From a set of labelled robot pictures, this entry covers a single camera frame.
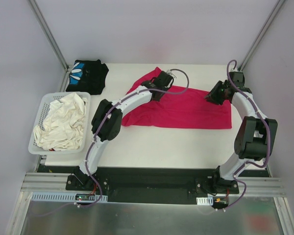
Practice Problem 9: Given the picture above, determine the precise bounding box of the pink t shirt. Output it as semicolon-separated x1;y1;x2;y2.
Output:
122;79;232;130

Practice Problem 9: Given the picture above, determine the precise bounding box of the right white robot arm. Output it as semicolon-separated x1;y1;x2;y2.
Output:
205;70;278;193

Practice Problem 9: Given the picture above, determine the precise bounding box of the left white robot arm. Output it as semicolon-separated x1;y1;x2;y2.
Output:
73;70;174;190

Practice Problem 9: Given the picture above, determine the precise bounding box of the black folded t shirt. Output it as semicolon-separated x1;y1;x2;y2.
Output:
66;59;109;95

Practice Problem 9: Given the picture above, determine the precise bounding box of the cream t shirt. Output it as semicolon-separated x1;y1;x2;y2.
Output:
33;92;88;150

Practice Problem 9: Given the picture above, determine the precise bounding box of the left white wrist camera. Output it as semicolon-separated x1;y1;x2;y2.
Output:
166;70;176;79

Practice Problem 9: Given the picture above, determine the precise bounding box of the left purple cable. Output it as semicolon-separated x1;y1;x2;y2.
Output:
74;69;190;209

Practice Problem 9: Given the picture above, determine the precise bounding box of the right aluminium frame post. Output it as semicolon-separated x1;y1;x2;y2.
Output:
238;0;288;71

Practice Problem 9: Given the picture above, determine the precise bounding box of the aluminium frame post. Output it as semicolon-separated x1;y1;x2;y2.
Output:
238;0;288;71
26;0;70;72

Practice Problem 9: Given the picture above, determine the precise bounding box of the right white cable duct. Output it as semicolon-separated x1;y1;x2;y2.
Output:
196;196;214;206

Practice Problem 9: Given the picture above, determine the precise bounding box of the white cable duct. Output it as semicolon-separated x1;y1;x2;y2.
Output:
196;196;214;206
31;192;108;203

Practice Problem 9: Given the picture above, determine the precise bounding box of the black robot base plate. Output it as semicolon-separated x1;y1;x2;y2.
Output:
66;167;239;205

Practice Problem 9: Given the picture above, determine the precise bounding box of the left aluminium frame post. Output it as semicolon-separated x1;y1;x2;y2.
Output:
26;0;70;72

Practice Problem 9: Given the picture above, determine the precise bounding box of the left white cable duct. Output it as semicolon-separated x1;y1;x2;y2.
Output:
31;192;108;203

